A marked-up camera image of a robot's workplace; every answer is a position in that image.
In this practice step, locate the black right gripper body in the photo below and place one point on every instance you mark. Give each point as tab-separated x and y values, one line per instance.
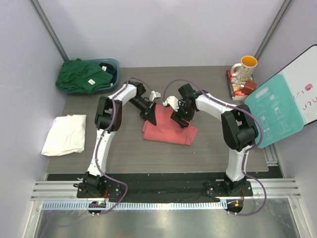
184	112

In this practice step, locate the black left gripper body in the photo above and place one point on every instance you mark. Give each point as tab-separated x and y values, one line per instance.
145	111

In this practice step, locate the pink t-shirt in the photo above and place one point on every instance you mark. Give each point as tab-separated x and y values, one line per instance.
167	130

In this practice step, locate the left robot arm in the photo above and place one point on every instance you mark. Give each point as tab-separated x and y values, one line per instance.
108	120

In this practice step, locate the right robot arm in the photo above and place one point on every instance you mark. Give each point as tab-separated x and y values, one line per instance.
238	128

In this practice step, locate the red book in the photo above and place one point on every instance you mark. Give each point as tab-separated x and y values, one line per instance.
235	87

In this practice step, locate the blue plastic bin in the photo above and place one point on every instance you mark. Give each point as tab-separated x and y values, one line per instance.
114	72

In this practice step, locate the dark navy t-shirt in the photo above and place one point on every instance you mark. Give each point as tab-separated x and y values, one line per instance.
109	69

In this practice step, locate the small brown box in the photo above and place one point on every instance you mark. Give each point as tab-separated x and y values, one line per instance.
249	87

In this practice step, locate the green t-shirt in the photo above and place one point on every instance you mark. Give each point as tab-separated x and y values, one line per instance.
79	77

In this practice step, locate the white mug orange inside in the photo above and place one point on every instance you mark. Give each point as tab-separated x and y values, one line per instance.
243	70

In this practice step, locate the folded white t-shirt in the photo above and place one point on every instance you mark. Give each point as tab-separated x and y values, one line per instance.
66	136

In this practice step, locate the teal folding board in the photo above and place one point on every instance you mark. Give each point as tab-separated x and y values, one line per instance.
274	107

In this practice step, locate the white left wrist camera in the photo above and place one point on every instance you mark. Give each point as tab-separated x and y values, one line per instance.
154	95

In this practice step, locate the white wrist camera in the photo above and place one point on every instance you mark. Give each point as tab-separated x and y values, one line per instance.
172	102
154	95

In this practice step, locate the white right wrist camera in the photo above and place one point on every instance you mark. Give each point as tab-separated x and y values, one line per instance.
172	102

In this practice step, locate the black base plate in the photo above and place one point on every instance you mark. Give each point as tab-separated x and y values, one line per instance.
163	186

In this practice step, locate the whiteboard with black frame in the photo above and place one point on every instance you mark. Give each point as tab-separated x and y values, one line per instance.
301	77

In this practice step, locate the aluminium rail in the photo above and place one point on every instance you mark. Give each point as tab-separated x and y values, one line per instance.
62	195

